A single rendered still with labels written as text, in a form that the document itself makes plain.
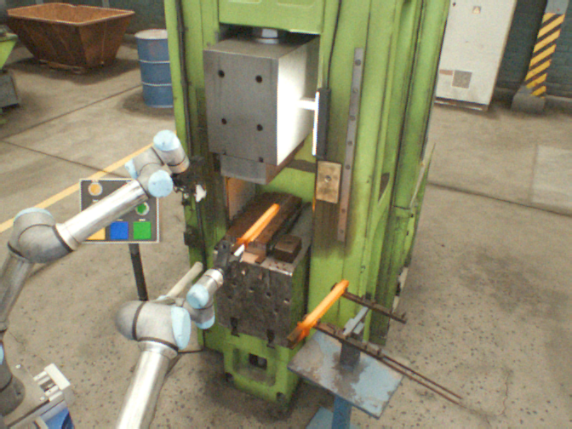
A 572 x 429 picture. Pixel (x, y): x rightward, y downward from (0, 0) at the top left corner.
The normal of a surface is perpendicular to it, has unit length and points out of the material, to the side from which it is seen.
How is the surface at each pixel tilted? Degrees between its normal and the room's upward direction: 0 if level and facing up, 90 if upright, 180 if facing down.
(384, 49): 90
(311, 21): 90
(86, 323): 0
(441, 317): 0
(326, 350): 0
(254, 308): 90
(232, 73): 90
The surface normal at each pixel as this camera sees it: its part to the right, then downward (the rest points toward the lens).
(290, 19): -0.40, 0.48
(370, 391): 0.02, -0.85
